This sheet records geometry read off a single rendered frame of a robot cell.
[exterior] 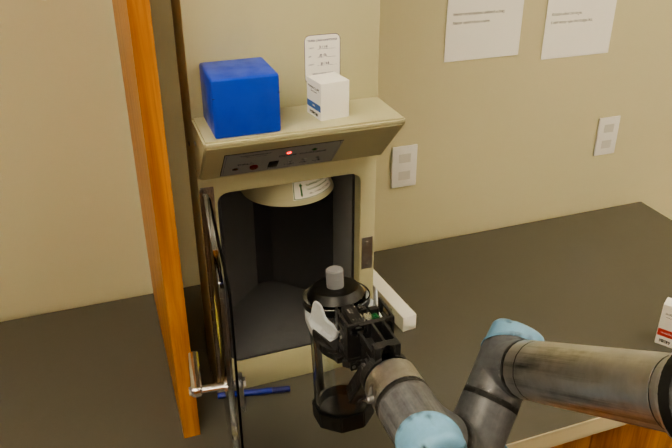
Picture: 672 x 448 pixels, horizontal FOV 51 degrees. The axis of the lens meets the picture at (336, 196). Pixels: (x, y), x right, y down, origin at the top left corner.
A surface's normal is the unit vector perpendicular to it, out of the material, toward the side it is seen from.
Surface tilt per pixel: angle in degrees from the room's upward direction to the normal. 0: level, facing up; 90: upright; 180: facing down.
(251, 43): 90
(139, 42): 90
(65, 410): 0
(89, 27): 90
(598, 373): 61
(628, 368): 50
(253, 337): 0
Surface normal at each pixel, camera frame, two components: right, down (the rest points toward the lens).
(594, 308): 0.00, -0.90
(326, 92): 0.46, 0.39
